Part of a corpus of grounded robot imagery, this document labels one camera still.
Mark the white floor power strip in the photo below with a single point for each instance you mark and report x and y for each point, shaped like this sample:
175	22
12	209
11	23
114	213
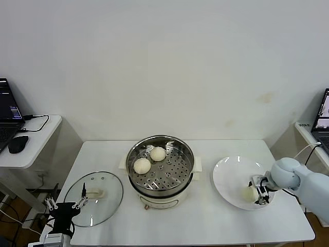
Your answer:
28	224

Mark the round glass pot lid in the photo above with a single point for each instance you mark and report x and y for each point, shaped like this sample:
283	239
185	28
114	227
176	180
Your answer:
108	205

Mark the grey laptop showing camera views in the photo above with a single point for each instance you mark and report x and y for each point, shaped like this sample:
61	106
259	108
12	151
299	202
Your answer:
322	113

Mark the black laptop with dark screen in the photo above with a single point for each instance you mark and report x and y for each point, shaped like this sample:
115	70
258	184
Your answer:
7	108

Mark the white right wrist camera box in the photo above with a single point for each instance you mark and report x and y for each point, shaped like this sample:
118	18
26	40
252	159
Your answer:
256	180

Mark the white rounded side table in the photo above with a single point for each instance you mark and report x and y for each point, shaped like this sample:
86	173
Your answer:
51	123

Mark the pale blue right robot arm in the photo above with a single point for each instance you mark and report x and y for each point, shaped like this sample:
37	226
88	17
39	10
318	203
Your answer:
308	185

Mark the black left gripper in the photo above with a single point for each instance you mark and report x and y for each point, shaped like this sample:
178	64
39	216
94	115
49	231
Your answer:
63	217

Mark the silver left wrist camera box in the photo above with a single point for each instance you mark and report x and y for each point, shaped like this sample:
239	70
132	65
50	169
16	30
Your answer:
54	240

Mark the white round plate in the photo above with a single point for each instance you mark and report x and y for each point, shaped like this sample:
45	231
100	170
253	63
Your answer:
228	185

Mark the cream electric pot base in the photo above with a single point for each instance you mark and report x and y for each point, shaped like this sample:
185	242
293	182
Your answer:
159	200

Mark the black computer mouse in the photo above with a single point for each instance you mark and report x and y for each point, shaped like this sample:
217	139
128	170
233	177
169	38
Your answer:
18	144

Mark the stainless steel steamer basket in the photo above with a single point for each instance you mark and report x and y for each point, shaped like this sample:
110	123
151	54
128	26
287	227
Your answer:
180	151

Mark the white steamed baozi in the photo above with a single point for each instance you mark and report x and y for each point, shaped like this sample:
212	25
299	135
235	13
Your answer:
246	194
157	154
142	166

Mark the white side table with label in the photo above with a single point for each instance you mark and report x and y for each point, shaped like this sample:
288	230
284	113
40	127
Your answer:
304	133

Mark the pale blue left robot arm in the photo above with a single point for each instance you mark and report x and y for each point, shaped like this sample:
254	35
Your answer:
34	244

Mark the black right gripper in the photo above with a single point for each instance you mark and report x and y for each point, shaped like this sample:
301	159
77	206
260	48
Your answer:
266	183

